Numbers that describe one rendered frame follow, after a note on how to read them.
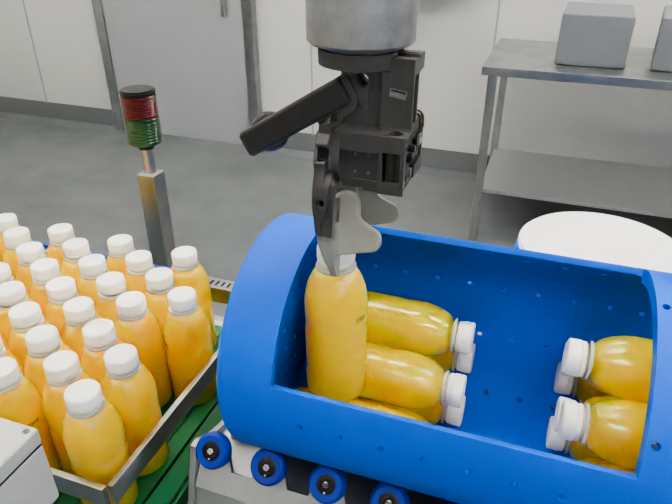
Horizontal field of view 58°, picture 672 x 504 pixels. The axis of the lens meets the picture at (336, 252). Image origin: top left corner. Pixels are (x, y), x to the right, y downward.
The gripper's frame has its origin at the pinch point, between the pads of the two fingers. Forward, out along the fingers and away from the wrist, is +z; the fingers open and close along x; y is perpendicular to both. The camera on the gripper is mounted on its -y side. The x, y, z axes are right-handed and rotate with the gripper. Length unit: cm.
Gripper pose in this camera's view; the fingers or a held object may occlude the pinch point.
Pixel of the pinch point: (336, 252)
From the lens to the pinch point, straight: 61.2
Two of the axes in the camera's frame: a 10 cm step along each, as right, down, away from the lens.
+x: 3.3, -4.7, 8.2
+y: 9.4, 1.7, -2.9
